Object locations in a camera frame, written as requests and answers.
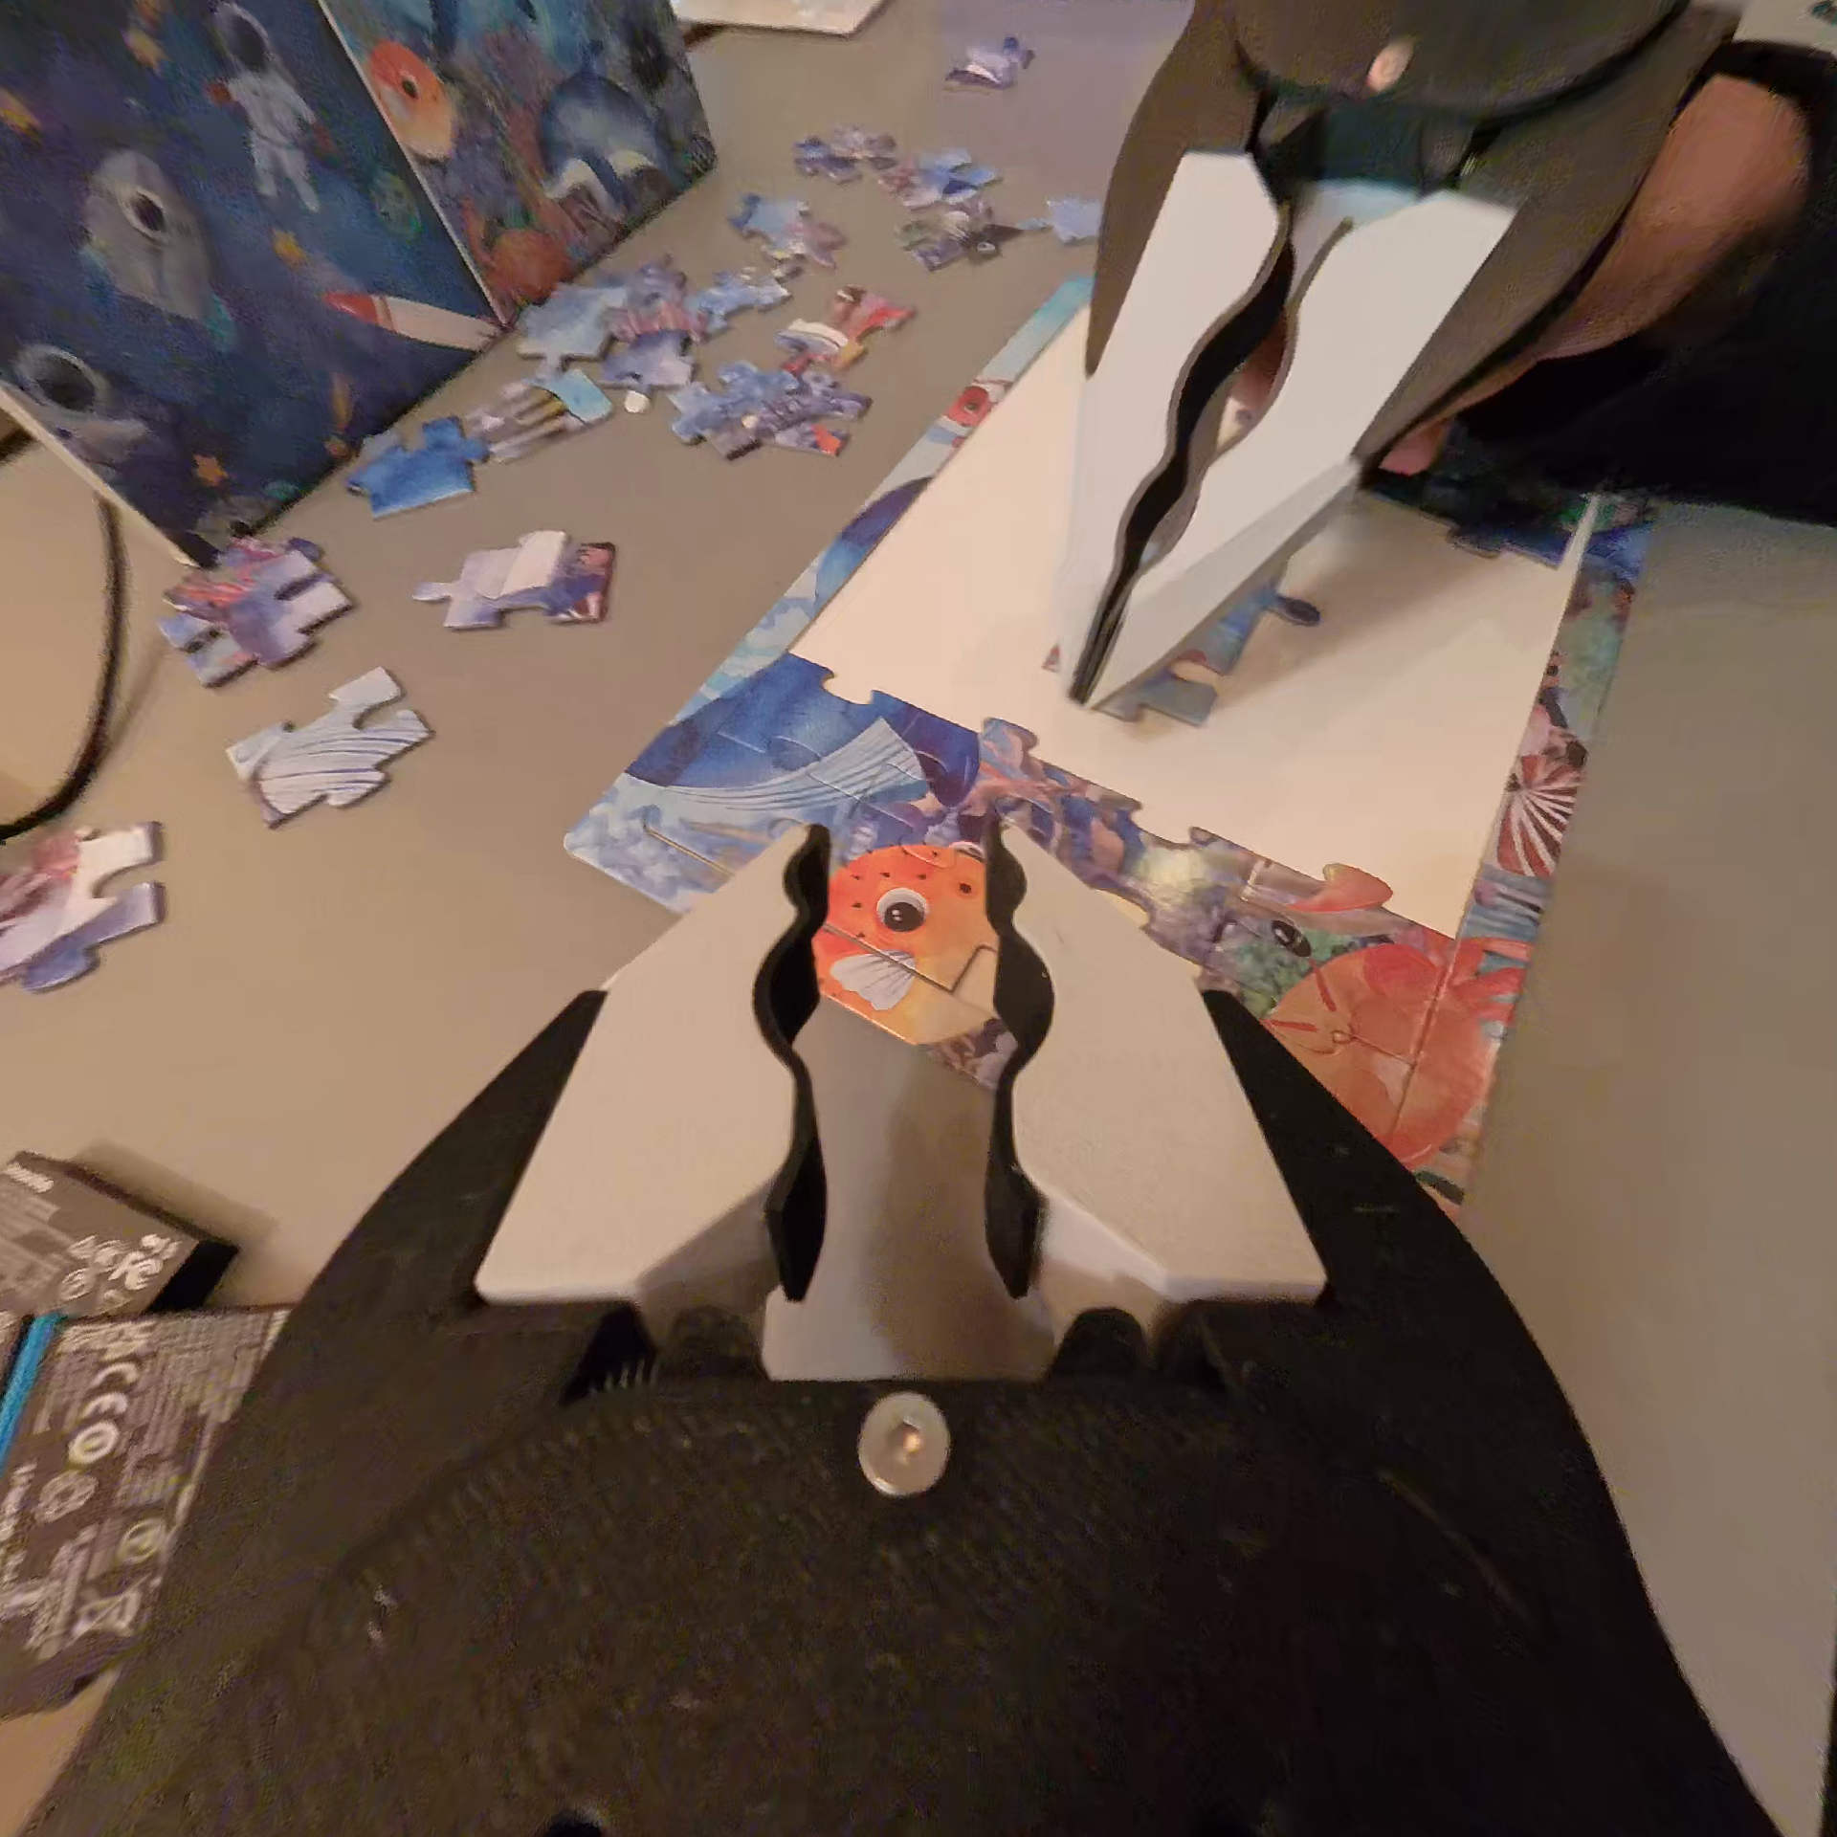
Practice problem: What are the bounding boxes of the black printed cardboard box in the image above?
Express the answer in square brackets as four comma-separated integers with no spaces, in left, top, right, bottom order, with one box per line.
[0,1149,240,1319]
[0,1303,296,1720]

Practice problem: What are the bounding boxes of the person's right forearm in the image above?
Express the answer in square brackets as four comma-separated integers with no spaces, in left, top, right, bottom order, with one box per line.
[1442,40,1837,525]

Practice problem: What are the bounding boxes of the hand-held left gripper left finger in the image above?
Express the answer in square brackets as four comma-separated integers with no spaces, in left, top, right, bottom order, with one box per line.
[474,824,836,1381]

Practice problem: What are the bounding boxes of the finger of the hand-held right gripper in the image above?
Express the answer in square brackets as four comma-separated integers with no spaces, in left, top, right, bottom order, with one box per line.
[1080,185,1525,716]
[1052,146,1296,704]

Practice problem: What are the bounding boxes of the ocean jigsaw puzzle tray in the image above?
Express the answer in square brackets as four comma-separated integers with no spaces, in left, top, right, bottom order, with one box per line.
[564,273,1654,1223]

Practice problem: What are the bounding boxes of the orange pufferfish puzzle piece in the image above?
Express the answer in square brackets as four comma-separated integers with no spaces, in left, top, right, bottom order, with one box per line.
[820,844,1001,993]

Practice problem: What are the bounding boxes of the illustrated puzzle box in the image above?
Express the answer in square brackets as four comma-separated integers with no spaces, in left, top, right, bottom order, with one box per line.
[0,0,720,568]

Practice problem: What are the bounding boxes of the white paper sheet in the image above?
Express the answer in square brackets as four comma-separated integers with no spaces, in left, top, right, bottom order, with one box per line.
[672,0,895,37]

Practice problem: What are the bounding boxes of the scattered loose puzzle pieces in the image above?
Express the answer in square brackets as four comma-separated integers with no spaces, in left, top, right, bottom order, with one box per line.
[0,35,1107,993]

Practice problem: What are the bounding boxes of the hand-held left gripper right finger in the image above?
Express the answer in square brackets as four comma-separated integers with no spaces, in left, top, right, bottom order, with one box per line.
[982,826,1326,1359]

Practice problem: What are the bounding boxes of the black cable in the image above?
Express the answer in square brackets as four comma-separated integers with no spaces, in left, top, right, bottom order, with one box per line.
[0,488,133,844]

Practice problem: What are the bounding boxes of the assembled crab whale puzzle pieces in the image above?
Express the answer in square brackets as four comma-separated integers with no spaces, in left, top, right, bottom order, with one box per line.
[632,651,1509,1178]

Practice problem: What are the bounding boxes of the person's right hand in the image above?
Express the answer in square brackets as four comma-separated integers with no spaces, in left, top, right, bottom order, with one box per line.
[1232,91,1812,475]

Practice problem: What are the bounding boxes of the assembled coral reef puzzle pieces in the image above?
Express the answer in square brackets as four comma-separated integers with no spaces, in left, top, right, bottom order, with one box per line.
[1449,495,1599,571]

